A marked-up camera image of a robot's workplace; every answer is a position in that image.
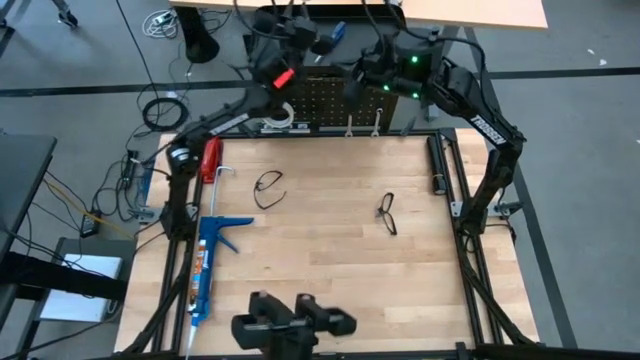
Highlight black aluminium table frame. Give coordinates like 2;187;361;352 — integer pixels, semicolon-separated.
119;127;539;359

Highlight white tape roll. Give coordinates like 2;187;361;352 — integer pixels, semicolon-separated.
262;102;296;131

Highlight black leader arm handle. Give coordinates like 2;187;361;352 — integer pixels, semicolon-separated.
229;289;359;360

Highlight light wooden desk top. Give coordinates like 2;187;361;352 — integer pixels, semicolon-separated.
168;0;550;30

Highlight red plastic tool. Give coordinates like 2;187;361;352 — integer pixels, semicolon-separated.
199;135;224;184

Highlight white box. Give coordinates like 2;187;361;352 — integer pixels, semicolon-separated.
39;252;124;324

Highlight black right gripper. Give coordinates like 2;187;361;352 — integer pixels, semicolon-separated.
341;40;402;106

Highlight black chair caster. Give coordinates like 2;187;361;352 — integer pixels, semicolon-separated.
49;0;80;29

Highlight blue handled screwdriver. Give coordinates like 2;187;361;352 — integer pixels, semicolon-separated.
313;20;348;64

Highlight black power adapter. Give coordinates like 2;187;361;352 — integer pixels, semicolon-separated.
79;212;104;239

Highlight white cable bundle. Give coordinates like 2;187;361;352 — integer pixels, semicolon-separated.
142;8;181;40

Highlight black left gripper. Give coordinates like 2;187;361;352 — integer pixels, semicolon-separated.
252;7;335;65

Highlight black pegboard tool cart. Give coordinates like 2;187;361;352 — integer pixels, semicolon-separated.
243;5;419;137

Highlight black desk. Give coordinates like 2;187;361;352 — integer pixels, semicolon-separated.
0;133;59;261

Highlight metal wire tool rack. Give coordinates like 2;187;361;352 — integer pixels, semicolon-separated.
298;70;351;84

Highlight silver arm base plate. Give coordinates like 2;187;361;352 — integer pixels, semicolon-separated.
448;199;525;220
127;206;162;224

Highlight black coiled floor cable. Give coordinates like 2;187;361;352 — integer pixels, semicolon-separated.
141;96;191;134

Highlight blue caulking gun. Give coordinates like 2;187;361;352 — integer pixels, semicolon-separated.
183;166;256;360

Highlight silver black spirit level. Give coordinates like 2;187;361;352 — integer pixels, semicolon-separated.
258;121;312;135

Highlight black eyeglasses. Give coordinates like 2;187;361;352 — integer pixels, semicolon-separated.
375;192;399;237

